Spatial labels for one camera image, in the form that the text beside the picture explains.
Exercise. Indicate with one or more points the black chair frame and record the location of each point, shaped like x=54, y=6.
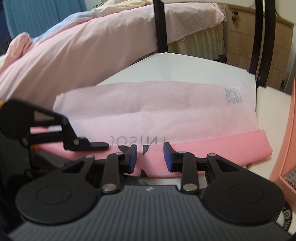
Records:
x=160, y=23

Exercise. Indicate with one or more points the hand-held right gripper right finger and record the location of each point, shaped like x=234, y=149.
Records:
x=167, y=157

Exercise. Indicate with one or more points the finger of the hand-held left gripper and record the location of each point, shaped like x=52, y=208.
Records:
x=97, y=146

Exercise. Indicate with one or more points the light blue blanket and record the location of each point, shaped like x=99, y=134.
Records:
x=60, y=25

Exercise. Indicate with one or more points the pink t-shirt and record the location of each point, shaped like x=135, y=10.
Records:
x=150, y=111

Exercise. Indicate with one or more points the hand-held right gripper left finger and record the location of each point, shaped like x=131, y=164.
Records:
x=133, y=160

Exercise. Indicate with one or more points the pink duvet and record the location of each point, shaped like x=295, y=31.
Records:
x=81, y=58

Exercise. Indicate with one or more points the pale yellow blanket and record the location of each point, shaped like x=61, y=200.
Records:
x=120, y=5

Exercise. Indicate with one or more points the cream bed skirt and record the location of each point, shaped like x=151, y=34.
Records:
x=201, y=44

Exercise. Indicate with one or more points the wooden cabinet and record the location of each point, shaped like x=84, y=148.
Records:
x=242, y=41

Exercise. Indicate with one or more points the pink box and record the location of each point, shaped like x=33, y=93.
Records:
x=288, y=143

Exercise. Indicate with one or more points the blue curtain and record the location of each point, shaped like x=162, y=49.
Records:
x=41, y=16

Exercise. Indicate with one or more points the bunch of keys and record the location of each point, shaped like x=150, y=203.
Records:
x=234, y=17

